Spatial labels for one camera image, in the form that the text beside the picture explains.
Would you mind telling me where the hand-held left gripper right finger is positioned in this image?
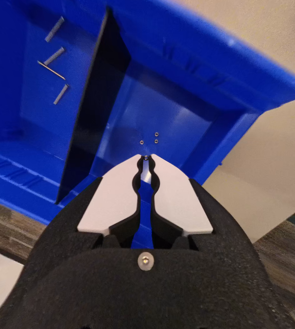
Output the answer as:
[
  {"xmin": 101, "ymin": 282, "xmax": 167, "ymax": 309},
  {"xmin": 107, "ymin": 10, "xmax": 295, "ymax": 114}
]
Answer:
[{"xmin": 148, "ymin": 154, "xmax": 214, "ymax": 249}]

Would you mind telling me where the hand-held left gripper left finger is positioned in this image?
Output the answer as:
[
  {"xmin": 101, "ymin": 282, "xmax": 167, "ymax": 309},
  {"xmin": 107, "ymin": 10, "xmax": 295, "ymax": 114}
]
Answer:
[{"xmin": 77, "ymin": 154, "xmax": 145, "ymax": 248}]

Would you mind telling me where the blue plastic bin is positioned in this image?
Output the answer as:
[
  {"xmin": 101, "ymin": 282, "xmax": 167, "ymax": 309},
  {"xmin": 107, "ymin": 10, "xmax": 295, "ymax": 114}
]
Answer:
[{"xmin": 0, "ymin": 0, "xmax": 295, "ymax": 250}]

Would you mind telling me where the grey desk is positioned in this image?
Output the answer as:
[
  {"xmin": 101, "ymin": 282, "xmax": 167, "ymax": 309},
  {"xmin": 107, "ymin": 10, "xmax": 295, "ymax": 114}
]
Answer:
[{"xmin": 174, "ymin": 0, "xmax": 295, "ymax": 243}]

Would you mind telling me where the black bin divider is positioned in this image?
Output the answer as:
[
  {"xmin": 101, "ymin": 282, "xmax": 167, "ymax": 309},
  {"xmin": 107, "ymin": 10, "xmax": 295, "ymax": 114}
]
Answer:
[{"xmin": 56, "ymin": 7, "xmax": 132, "ymax": 205}]

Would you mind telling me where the silver metal screw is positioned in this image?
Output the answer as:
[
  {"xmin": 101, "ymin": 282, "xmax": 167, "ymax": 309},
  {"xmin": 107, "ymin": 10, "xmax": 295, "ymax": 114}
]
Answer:
[
  {"xmin": 45, "ymin": 16, "xmax": 65, "ymax": 43},
  {"xmin": 44, "ymin": 47, "xmax": 66, "ymax": 65},
  {"xmin": 53, "ymin": 84, "xmax": 69, "ymax": 105}
]

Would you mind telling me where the thin metal pin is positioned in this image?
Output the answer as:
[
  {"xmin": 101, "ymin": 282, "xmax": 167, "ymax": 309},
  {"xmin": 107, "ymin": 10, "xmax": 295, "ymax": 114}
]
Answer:
[{"xmin": 37, "ymin": 61, "xmax": 66, "ymax": 80}]

